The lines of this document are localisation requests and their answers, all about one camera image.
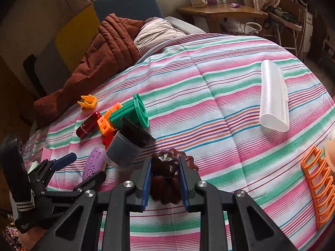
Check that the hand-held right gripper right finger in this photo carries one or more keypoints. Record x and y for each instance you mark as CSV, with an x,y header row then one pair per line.
x,y
184,188

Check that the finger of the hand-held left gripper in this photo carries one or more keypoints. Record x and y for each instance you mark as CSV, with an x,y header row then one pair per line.
x,y
91,181
65,159

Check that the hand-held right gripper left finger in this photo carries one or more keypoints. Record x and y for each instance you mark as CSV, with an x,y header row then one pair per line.
x,y
146,185

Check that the purple patterned plastic piece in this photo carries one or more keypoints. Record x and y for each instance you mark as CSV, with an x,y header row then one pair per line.
x,y
93,162

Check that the pink-rimmed white tray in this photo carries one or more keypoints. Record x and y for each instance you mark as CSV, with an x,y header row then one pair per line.
x,y
45,154

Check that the dark brown fluted mold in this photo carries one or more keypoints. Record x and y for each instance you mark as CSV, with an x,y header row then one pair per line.
x,y
165,164

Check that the green plastic holder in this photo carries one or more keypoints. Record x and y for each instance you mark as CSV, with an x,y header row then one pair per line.
x,y
138,109

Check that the small white green object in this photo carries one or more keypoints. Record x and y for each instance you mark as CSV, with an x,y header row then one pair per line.
x,y
32,167

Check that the red metallic cylinder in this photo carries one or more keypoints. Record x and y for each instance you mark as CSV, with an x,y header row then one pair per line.
x,y
87,125

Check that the red plastic piece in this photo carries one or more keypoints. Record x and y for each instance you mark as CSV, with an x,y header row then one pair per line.
x,y
106,141

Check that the dark grey plastic cup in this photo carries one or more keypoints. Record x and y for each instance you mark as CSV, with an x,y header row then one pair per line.
x,y
123,149

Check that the orange linked cubes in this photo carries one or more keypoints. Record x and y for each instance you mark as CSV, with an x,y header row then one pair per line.
x,y
104,125

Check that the black ribbed plastic piece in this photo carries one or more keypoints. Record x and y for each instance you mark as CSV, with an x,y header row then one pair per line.
x,y
136,130

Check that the yellow plastic piece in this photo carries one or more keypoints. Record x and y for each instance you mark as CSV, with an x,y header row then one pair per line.
x,y
87,102

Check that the floral cloth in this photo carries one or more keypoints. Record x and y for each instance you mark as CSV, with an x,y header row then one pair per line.
x,y
10,239

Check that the grey headboard panel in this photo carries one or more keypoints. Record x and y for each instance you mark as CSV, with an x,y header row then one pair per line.
x,y
51,68

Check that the striped blanket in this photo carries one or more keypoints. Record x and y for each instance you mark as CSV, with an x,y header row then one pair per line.
x,y
209,96

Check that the brown quilt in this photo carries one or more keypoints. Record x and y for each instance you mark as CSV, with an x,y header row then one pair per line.
x,y
104,52

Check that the yellow headboard panel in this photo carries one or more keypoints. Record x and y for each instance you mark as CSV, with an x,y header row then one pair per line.
x,y
76,36

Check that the translucent white tube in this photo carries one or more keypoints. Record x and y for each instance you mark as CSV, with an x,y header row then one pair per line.
x,y
273,94

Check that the orange plastic rack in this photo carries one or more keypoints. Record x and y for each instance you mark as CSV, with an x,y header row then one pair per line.
x,y
315,188

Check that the pale pink pillow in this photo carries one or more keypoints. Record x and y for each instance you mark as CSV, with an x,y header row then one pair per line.
x,y
157,35

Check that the beige round object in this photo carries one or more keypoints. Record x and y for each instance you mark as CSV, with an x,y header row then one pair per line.
x,y
331,151

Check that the grey bed sheet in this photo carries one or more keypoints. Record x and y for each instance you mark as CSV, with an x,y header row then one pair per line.
x,y
185,26

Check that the blue headboard panel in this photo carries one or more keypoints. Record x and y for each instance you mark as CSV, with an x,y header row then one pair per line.
x,y
128,2

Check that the wooden side table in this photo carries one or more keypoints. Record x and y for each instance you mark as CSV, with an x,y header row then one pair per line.
x,y
222,11

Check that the small purple wrapper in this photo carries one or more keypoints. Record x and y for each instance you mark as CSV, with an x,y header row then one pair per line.
x,y
234,5

